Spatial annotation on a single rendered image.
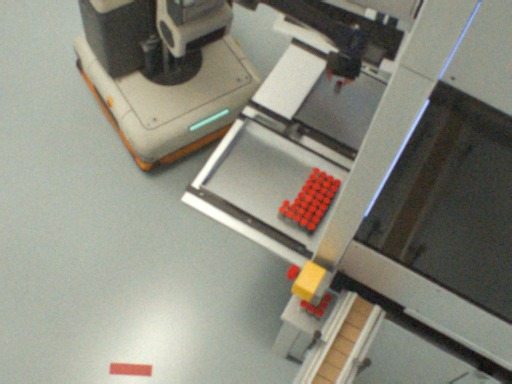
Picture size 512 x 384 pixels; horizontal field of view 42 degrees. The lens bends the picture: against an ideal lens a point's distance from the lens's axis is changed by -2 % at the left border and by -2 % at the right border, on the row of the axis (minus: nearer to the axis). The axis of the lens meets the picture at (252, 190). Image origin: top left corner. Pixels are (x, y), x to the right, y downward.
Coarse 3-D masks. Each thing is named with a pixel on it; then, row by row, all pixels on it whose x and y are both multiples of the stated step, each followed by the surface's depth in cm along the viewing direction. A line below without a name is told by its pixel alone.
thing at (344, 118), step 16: (320, 80) 208; (336, 80) 208; (368, 80) 207; (304, 96) 201; (320, 96) 205; (336, 96) 206; (352, 96) 206; (368, 96) 207; (304, 112) 202; (320, 112) 203; (336, 112) 203; (352, 112) 203; (368, 112) 204; (320, 128) 200; (336, 128) 200; (352, 128) 201; (368, 128) 201; (352, 144) 198
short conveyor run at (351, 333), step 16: (336, 304) 170; (352, 304) 171; (368, 304) 171; (336, 320) 169; (352, 320) 169; (368, 320) 165; (320, 336) 160; (336, 336) 167; (352, 336) 167; (368, 336) 168; (320, 352) 165; (336, 352) 165; (352, 352) 161; (304, 368) 162; (320, 368) 163; (336, 368) 163; (352, 368) 164
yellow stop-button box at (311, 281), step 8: (312, 264) 164; (304, 272) 163; (312, 272) 163; (320, 272) 164; (328, 272) 164; (296, 280) 162; (304, 280) 162; (312, 280) 162; (320, 280) 163; (328, 280) 163; (296, 288) 164; (304, 288) 162; (312, 288) 161; (320, 288) 162; (304, 296) 165; (312, 296) 163; (320, 296) 161; (312, 304) 167
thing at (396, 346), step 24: (336, 288) 178; (360, 288) 179; (384, 336) 186; (408, 336) 176; (432, 336) 174; (384, 360) 202; (408, 360) 191; (432, 360) 182; (456, 360) 173; (480, 360) 172
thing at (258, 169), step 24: (240, 144) 195; (264, 144) 196; (288, 144) 194; (216, 168) 191; (240, 168) 192; (264, 168) 192; (288, 168) 193; (312, 168) 194; (336, 168) 191; (216, 192) 188; (240, 192) 188; (264, 192) 189; (288, 192) 189; (264, 216) 186
